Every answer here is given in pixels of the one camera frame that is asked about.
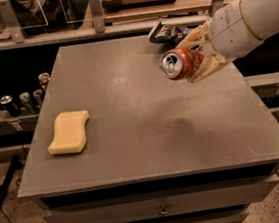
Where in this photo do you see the silver soda can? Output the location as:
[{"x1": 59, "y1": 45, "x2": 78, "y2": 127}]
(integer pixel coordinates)
[{"x1": 33, "y1": 89, "x2": 44, "y2": 108}]

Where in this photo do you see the left metal bracket post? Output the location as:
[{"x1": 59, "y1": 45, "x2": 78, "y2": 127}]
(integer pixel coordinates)
[{"x1": 0, "y1": 0, "x2": 25, "y2": 44}]

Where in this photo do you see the blue chip bag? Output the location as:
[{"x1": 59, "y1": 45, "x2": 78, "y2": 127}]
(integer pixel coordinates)
[{"x1": 148, "y1": 22, "x2": 193, "y2": 48}]

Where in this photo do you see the grey cabinet with drawers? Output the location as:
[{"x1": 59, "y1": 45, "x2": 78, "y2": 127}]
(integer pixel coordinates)
[{"x1": 18, "y1": 36, "x2": 279, "y2": 223}]

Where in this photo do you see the middle metal bracket post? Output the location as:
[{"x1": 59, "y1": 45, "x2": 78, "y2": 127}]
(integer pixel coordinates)
[{"x1": 89, "y1": 0, "x2": 105, "y2": 34}]

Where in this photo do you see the black stand leg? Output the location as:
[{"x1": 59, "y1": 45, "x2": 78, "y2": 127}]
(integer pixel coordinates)
[{"x1": 0, "y1": 154, "x2": 29, "y2": 223}]

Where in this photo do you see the yellow sponge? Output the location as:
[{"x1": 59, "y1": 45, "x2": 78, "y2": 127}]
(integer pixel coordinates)
[{"x1": 47, "y1": 110, "x2": 89, "y2": 155}]

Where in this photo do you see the dark soda can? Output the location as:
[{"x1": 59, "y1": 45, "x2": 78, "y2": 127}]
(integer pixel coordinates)
[{"x1": 0, "y1": 95, "x2": 21, "y2": 117}]

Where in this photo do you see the green soda can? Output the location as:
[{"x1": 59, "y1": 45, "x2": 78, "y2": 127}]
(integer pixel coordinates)
[{"x1": 19, "y1": 92, "x2": 38, "y2": 115}]

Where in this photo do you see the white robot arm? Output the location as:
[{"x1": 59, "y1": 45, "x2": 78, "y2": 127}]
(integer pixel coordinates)
[{"x1": 178, "y1": 0, "x2": 279, "y2": 82}]

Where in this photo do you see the red Coca-Cola can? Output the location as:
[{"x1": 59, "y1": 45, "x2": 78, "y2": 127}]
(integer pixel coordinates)
[{"x1": 159, "y1": 48, "x2": 205, "y2": 80}]

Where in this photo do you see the upper grey drawer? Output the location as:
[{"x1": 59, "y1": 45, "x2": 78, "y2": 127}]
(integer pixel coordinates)
[{"x1": 42, "y1": 174, "x2": 279, "y2": 223}]

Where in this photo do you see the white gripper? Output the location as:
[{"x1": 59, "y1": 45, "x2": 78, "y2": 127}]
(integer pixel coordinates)
[{"x1": 176, "y1": 0, "x2": 263, "y2": 82}]

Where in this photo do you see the orange soda can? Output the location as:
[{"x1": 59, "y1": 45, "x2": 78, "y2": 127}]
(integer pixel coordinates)
[{"x1": 38, "y1": 73, "x2": 50, "y2": 91}]

